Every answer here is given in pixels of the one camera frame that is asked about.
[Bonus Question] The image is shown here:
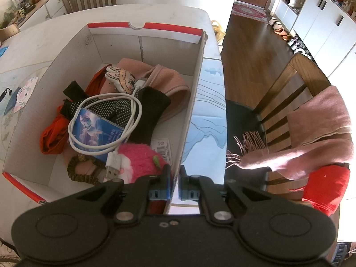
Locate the pink fuzzy strawberry plush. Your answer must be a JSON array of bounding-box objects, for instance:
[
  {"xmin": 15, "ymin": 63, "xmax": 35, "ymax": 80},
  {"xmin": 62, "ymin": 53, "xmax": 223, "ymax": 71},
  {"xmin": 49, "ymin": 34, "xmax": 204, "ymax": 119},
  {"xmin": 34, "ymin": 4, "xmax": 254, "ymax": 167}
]
[{"xmin": 118, "ymin": 144, "xmax": 168, "ymax": 184}]

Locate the white usb cable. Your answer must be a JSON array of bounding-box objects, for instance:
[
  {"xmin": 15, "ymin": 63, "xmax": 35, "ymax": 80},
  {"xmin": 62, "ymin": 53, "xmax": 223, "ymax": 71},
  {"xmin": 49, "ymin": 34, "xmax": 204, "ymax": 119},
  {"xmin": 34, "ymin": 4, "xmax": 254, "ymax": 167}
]
[{"xmin": 67, "ymin": 78, "xmax": 147, "ymax": 183}]

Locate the blue paperback book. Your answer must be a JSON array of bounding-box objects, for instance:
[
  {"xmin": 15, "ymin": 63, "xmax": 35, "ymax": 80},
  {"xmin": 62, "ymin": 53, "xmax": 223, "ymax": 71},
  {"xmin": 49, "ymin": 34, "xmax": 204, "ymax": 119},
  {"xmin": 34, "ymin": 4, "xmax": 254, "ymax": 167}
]
[{"xmin": 72, "ymin": 108, "xmax": 124, "ymax": 146}]

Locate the red and white cardboard box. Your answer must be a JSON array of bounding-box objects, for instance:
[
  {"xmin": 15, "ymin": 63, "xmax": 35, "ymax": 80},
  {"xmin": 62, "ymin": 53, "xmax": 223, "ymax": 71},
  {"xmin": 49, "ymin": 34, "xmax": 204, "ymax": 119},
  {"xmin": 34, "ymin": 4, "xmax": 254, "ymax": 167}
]
[{"xmin": 1, "ymin": 22, "xmax": 207, "ymax": 203}]

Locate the brown hair scrunchie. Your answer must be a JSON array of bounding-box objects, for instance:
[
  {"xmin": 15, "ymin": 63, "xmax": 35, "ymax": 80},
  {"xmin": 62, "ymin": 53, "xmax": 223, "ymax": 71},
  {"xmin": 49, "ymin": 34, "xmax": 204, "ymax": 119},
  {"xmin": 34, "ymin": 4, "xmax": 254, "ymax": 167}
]
[{"xmin": 67, "ymin": 154, "xmax": 105, "ymax": 186}]

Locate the wooden chair at right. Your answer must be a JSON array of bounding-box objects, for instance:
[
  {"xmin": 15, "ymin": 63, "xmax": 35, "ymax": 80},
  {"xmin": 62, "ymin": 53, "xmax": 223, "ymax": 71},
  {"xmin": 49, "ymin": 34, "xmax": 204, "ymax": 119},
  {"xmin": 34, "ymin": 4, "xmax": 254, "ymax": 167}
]
[{"xmin": 226, "ymin": 52, "xmax": 347, "ymax": 218}]

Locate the black dotted cloth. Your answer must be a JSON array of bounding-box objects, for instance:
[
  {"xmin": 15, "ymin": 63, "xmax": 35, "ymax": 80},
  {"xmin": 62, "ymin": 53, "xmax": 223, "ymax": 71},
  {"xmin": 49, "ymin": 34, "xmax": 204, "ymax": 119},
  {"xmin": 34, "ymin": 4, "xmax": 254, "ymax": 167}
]
[{"xmin": 70, "ymin": 87, "xmax": 171, "ymax": 148}]

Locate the red orange cloth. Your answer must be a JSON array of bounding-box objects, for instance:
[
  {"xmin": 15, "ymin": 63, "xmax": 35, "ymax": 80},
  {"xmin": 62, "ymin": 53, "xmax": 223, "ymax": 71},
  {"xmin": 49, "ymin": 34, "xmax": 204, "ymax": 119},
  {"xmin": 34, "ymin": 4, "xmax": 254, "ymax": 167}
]
[{"xmin": 39, "ymin": 67, "xmax": 106, "ymax": 154}]

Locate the beige bunny face plush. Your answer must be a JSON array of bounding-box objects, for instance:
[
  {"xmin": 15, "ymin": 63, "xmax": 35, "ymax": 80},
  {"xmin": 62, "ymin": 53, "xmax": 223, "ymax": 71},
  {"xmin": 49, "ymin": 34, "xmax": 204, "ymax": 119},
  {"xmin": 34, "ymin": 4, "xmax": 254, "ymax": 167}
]
[{"xmin": 105, "ymin": 66, "xmax": 136, "ymax": 94}]

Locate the red garment on chair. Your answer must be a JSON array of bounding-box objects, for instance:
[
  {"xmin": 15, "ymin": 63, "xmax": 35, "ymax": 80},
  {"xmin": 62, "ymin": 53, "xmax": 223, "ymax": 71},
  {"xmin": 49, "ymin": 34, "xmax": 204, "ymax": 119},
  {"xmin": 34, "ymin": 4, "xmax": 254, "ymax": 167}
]
[{"xmin": 302, "ymin": 165, "xmax": 351, "ymax": 216}]

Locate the pink fringed scarf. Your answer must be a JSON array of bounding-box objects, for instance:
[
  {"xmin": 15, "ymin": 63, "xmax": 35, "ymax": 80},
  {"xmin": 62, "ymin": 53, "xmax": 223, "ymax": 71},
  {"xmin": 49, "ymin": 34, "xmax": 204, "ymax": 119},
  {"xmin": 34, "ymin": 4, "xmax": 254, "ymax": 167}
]
[{"xmin": 226, "ymin": 86, "xmax": 354, "ymax": 180}]

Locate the white floral pouch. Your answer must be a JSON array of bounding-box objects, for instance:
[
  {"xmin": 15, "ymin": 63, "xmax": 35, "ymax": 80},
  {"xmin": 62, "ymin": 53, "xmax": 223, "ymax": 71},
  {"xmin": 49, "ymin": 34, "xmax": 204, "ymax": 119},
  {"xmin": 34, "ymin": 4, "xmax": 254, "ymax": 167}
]
[{"xmin": 13, "ymin": 77, "xmax": 39, "ymax": 113}]

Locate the yellow bag on floor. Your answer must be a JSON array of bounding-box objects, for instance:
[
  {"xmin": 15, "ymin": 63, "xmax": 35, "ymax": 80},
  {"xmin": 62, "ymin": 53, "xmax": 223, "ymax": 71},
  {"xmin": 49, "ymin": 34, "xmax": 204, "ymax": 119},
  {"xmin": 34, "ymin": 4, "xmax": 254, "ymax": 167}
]
[{"xmin": 211, "ymin": 20, "xmax": 226, "ymax": 45}]

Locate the red patterned rug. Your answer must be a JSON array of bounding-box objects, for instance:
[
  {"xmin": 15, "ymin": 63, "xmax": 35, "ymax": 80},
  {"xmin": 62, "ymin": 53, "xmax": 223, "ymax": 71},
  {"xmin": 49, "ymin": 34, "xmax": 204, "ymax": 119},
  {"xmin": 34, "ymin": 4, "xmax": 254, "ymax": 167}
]
[{"xmin": 232, "ymin": 1, "xmax": 269, "ymax": 24}]

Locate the white tall cabinet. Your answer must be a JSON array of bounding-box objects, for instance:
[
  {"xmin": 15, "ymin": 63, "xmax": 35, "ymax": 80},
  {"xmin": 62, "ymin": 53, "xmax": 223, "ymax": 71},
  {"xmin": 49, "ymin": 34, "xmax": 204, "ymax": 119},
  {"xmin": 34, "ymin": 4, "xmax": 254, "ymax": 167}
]
[{"xmin": 275, "ymin": 0, "xmax": 355, "ymax": 83}]

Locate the white sideboard with wooden top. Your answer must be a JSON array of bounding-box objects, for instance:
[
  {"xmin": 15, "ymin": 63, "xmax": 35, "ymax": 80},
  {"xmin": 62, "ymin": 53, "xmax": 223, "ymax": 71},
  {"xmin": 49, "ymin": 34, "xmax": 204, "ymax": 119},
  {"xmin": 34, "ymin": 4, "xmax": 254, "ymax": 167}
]
[{"xmin": 13, "ymin": 0, "xmax": 67, "ymax": 32}]

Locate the wooden box on table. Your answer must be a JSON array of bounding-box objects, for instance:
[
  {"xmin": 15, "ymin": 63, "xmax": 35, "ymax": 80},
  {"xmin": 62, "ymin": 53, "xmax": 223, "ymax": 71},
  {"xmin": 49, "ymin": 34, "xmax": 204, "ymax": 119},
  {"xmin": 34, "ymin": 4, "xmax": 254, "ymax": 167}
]
[{"xmin": 0, "ymin": 24, "xmax": 20, "ymax": 43}]

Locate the white handbag on shelf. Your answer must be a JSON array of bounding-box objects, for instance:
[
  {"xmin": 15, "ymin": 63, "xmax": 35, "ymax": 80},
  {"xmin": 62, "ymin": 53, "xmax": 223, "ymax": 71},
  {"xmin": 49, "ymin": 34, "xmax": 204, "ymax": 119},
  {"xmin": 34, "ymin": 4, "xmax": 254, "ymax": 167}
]
[{"xmin": 288, "ymin": 0, "xmax": 304, "ymax": 8}]

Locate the black cable on mat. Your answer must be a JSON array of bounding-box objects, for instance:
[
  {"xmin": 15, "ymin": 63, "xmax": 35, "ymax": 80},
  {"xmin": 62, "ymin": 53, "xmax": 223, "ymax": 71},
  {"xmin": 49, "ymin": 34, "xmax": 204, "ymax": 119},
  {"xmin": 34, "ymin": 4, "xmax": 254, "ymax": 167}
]
[{"xmin": 0, "ymin": 87, "xmax": 13, "ymax": 104}]

